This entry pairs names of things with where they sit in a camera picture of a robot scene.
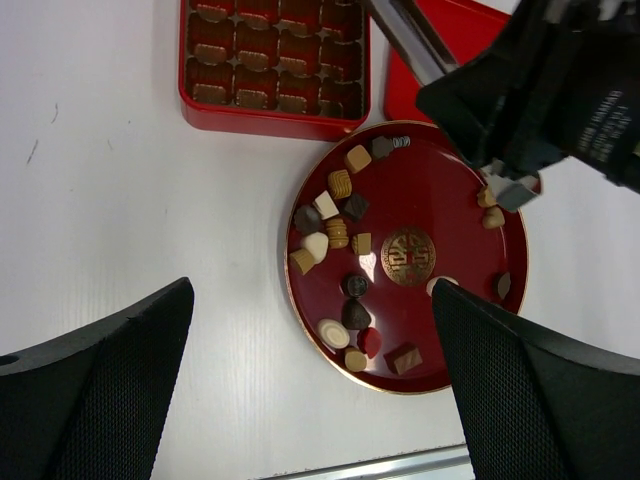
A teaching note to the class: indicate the red chocolate box with tray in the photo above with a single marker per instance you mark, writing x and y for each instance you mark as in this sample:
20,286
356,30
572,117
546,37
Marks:
296,69

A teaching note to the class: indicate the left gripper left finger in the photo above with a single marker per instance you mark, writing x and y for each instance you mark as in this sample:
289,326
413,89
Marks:
92,403

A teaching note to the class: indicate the brown rectangular chocolate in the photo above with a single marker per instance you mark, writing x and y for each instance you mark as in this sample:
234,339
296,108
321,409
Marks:
403,359

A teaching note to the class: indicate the white cube chocolate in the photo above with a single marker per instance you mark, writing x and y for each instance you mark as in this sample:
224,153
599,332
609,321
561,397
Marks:
325,206

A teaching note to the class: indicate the aluminium rail with cable duct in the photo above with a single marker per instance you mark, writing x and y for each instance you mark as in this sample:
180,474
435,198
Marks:
441,463

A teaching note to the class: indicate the small tan square chocolate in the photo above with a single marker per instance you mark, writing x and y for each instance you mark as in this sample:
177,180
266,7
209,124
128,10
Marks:
361,244

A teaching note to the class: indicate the dark flower chocolate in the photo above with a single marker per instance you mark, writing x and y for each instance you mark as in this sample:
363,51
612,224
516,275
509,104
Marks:
381,147

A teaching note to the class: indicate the tan flower chocolate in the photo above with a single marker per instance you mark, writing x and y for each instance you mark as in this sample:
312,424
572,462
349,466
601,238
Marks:
485,198

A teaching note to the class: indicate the tan barrel chocolate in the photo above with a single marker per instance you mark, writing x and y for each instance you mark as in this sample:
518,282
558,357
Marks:
337,233

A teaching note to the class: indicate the red chocolate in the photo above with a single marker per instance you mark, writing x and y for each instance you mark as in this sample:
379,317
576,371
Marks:
369,342

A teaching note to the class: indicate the red box lid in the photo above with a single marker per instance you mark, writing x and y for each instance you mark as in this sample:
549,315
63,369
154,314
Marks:
467,28

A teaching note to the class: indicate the white round swirl chocolate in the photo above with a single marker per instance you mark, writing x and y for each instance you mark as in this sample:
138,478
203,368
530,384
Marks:
333,334

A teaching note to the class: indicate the dark round chocolate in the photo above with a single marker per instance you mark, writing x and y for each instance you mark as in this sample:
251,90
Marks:
354,285

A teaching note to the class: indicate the tan wavy chocolate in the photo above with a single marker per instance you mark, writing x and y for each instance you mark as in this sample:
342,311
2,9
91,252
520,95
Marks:
339,184

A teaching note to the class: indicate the round dark red plate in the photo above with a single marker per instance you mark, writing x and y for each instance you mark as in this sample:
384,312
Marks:
425,221

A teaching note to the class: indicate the metal tongs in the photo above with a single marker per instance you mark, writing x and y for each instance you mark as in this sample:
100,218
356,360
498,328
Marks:
430,60

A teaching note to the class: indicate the white oval swirl chocolate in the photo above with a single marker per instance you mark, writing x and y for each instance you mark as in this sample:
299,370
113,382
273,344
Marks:
433,281

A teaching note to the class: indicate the dark cone chocolate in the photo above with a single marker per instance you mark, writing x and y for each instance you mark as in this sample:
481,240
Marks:
355,316

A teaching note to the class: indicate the tan round chocolate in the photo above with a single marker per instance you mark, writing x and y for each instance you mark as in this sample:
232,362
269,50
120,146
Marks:
355,361

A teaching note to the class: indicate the white dome chocolate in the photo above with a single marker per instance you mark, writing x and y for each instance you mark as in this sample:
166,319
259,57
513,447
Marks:
317,244

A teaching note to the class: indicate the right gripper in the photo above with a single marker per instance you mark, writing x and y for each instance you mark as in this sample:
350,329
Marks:
561,79

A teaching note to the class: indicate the grey flower chocolate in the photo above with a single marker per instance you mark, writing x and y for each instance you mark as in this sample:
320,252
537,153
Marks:
307,220

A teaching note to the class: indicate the small metal spring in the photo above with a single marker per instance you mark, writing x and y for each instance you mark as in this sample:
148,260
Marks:
401,142

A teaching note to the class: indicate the tan ridged chocolate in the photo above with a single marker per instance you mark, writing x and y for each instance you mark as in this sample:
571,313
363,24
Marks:
302,260

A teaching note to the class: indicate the dark square chocolate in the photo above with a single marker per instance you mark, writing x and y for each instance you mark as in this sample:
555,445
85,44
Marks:
354,207

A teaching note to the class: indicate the tan heart chocolate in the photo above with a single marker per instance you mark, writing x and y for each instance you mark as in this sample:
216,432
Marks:
493,218

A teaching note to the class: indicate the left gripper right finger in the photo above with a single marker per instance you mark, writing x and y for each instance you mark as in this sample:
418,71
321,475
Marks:
534,403

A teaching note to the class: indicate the brown leaf chocolate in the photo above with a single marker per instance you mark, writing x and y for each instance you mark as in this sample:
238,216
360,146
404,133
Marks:
503,285

